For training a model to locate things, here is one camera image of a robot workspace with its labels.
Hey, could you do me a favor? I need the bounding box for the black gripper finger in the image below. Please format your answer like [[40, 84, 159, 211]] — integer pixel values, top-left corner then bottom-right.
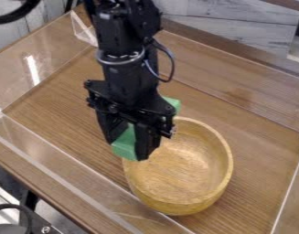
[[95, 110, 129, 144], [135, 117, 175, 161]]

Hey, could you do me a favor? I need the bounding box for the black table leg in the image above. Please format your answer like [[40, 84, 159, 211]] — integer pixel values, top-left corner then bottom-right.
[[20, 190, 39, 211]]

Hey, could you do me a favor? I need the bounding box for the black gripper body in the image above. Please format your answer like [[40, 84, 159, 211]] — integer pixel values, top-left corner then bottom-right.
[[83, 49, 178, 126]]

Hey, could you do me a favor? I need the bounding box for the clear acrylic tray wall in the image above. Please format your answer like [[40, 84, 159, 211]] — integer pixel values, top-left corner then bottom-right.
[[0, 113, 194, 234]]

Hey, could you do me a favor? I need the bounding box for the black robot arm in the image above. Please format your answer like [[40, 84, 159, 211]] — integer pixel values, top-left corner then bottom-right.
[[85, 0, 181, 161]]

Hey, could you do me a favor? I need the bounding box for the green rectangular block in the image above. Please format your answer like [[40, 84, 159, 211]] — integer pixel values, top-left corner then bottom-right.
[[110, 96, 182, 162]]

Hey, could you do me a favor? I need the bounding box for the clear acrylic corner bracket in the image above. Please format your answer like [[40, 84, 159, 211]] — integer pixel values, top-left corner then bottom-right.
[[70, 11, 98, 47]]

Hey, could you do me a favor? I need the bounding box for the brown wooden bowl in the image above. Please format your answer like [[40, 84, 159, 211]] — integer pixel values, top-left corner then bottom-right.
[[122, 117, 234, 216]]

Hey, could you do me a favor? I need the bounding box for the black cable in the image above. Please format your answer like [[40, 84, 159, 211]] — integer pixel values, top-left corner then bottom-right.
[[0, 0, 42, 26]]

